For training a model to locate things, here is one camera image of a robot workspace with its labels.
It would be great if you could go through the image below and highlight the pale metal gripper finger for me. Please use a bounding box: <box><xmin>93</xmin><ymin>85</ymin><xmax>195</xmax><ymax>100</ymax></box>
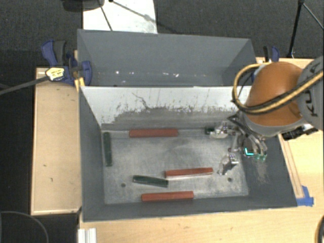
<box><xmin>209</xmin><ymin>121</ymin><xmax>230</xmax><ymax>139</ymax></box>
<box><xmin>218</xmin><ymin>154</ymin><xmax>240</xmax><ymax>176</ymax></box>

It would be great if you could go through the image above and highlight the red-brown flat block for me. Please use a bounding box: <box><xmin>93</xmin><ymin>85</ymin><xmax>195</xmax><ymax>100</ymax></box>
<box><xmin>164</xmin><ymin>167</ymin><xmax>214</xmax><ymax>179</ymax></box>
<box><xmin>129</xmin><ymin>128</ymin><xmax>179</xmax><ymax>138</ymax></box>
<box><xmin>140</xmin><ymin>190</ymin><xmax>195</xmax><ymax>203</ymax></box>

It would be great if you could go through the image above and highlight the dark green flat block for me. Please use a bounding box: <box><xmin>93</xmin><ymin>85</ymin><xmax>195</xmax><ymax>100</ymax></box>
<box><xmin>132</xmin><ymin>175</ymin><xmax>170</xmax><ymax>188</ymax></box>
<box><xmin>102</xmin><ymin>131</ymin><xmax>113</xmax><ymax>168</ymax></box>

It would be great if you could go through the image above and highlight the grey metal bin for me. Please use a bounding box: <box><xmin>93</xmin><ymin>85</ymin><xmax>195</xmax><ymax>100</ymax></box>
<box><xmin>75</xmin><ymin>28</ymin><xmax>298</xmax><ymax>223</ymax></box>

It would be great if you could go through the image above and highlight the black cylinder on white bracket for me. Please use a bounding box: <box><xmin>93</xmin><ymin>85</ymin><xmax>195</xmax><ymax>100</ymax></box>
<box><xmin>281</xmin><ymin>124</ymin><xmax>319</xmax><ymax>141</ymax></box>

